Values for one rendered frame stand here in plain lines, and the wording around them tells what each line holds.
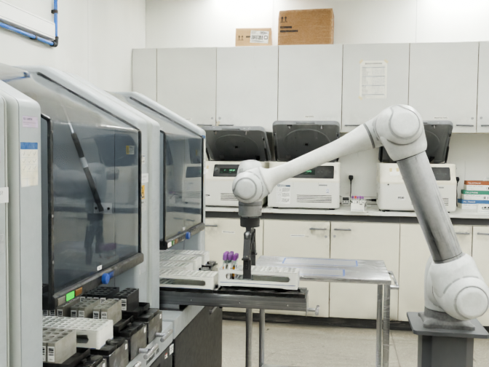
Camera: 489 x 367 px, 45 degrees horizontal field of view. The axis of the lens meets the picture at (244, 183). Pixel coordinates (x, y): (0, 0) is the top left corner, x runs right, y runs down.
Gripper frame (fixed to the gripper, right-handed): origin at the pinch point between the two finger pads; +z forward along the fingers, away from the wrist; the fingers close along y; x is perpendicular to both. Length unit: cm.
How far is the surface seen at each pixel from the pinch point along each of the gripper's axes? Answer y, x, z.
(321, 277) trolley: 24.6, -26.2, 7.0
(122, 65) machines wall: 237, 144, -113
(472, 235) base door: 229, -128, 14
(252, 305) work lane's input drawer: -6.7, -2.2, 11.8
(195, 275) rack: -2.8, 20.4, 2.6
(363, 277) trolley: 27, -43, 7
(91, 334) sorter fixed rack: -76, 29, 3
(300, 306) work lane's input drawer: -6.7, -20.1, 11.3
